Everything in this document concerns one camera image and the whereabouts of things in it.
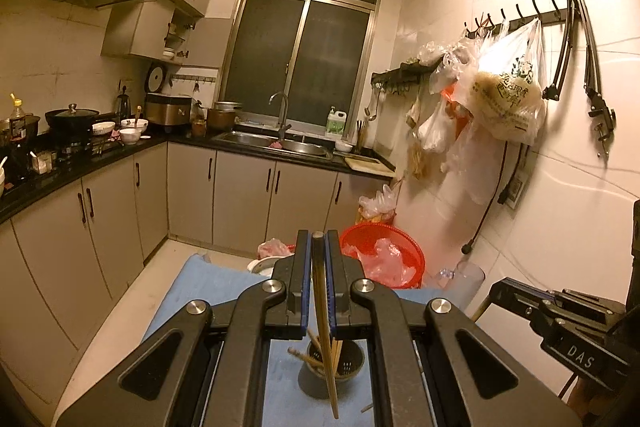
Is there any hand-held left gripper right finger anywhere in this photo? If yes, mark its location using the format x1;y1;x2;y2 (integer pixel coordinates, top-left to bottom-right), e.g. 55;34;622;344
325;229;583;427

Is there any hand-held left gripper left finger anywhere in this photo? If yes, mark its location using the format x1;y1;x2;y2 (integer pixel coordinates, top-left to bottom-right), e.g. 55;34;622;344
55;229;313;427

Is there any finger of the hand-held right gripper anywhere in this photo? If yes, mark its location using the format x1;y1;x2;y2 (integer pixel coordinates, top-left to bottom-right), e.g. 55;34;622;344
486;284;561;325
492;277;626;308

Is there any bunch of wooden chopsticks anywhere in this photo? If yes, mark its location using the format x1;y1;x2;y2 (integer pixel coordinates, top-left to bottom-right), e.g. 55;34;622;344
287;327;374;413

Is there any black chopstick holder cup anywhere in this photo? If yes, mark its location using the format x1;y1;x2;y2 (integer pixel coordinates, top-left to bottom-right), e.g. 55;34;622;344
298;339;366;400

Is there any person's right hand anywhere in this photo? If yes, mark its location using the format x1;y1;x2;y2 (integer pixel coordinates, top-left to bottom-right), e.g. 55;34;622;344
571;377;593;415

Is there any clear plastic cup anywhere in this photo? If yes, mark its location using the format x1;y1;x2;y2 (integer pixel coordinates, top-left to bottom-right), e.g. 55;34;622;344
452;259;486;315

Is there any white basin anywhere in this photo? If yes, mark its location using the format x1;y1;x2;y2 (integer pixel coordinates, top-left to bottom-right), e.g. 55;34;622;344
247;257;281;275

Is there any pink plastic bag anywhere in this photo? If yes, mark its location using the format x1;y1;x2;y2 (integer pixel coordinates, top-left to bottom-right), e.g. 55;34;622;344
257;238;296;260

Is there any red plastic basket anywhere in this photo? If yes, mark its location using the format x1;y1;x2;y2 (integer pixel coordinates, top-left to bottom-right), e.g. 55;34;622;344
339;223;427;289

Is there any blue tablecloth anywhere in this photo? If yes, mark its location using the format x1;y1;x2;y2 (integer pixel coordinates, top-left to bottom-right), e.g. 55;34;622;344
140;252;481;427

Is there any white plastic bag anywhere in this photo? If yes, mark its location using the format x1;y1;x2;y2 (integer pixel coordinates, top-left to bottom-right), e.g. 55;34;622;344
357;184;398;225

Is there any wooden cutting board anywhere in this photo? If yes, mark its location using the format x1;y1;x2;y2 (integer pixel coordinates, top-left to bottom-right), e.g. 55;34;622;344
344;155;396;175

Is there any stainless steel sink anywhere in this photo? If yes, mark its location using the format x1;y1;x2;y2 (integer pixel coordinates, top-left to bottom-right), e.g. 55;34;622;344
212;131;333;162

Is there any green detergent bottle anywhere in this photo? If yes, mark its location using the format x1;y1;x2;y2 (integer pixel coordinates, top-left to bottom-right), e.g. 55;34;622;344
325;106;347;138

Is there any metal sink faucet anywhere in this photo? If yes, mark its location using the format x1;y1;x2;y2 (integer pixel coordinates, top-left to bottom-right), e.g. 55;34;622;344
269;92;293;142

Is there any plastic bag of dried food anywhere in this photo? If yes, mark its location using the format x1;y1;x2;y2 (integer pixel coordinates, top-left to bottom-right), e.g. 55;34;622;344
406;99;446;180

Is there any brown cooking pot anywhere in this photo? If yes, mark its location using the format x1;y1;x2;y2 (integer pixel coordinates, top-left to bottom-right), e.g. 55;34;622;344
206;108;236;132

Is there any crumpled clear plastic bag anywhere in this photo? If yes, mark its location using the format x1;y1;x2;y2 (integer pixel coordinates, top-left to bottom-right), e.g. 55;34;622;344
417;39;483;205

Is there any metal rice cooker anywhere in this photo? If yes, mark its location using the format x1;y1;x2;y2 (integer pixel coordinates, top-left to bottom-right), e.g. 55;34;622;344
145;93;193;128

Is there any metal framed window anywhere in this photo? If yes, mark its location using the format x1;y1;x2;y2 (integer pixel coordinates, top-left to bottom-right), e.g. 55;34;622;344
220;0;388;135

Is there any metal kettle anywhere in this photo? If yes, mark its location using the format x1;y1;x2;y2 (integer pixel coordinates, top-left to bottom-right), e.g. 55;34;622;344
116;82;133;120

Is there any round white lid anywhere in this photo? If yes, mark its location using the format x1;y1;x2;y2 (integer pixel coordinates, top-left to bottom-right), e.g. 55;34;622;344
148;62;167;94

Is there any gas stove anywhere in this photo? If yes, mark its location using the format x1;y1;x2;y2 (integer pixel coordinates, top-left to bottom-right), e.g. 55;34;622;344
50;132;126;158

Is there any black kitchen countertop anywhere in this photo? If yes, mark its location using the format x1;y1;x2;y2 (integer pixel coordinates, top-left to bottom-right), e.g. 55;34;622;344
0;127;398;223

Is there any black wok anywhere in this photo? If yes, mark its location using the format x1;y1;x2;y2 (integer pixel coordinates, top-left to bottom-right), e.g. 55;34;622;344
45;103;101;132

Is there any dark stock pot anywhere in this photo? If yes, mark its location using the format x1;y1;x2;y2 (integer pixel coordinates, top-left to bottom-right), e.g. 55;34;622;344
0;114;41;148

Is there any yellow capped soy sauce bottle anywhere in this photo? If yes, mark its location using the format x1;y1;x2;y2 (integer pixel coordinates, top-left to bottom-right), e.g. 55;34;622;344
9;93;28;142

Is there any black power cable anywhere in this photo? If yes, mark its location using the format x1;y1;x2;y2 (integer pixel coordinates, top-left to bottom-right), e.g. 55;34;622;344
461;139;513;256

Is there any wall socket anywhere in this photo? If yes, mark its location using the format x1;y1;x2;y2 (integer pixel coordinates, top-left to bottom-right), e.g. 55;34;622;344
505;172;528;210

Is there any black wall shelf rack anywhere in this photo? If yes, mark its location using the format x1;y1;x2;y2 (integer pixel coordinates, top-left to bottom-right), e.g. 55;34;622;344
371;61;443;98

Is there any black wall hook rail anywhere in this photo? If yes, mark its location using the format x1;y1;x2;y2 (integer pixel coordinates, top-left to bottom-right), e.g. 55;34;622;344
464;0;583;38

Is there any small beige wall cabinet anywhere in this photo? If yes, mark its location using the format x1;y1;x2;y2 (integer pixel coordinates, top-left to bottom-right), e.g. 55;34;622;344
101;2;196;60

